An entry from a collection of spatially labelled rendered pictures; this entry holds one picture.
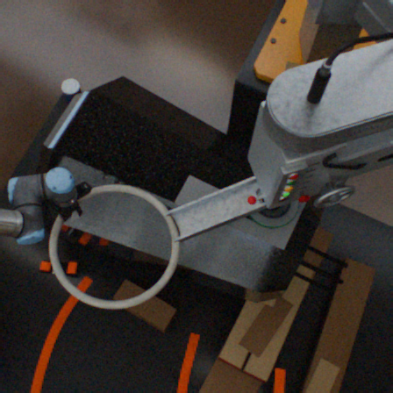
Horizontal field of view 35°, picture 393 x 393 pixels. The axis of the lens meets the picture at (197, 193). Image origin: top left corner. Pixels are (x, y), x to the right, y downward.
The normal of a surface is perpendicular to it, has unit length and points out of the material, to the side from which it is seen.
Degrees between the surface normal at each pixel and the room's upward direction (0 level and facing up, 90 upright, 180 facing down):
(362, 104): 0
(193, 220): 15
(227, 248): 45
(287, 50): 0
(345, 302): 0
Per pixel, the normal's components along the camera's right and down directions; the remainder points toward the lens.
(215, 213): -0.23, -0.26
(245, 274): -0.27, 0.36
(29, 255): 0.02, -0.35
